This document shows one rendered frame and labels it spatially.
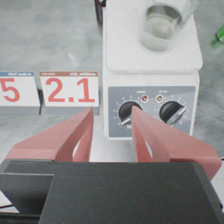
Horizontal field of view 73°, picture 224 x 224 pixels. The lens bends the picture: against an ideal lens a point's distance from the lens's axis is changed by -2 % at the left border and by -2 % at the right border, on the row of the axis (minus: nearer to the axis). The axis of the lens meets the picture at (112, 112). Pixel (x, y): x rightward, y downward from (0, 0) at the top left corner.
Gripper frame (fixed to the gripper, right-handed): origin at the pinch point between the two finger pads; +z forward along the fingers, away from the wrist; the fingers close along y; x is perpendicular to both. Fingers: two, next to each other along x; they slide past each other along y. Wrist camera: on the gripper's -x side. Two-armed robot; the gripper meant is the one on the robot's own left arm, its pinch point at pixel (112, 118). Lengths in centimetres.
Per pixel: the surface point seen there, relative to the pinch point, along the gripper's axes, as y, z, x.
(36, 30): 15.4, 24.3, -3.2
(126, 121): -1.8, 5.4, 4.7
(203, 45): -17.7, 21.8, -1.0
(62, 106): 8.5, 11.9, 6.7
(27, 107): 14.5, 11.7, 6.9
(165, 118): -7.0, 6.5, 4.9
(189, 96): -10.3, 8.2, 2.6
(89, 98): 3.8, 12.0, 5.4
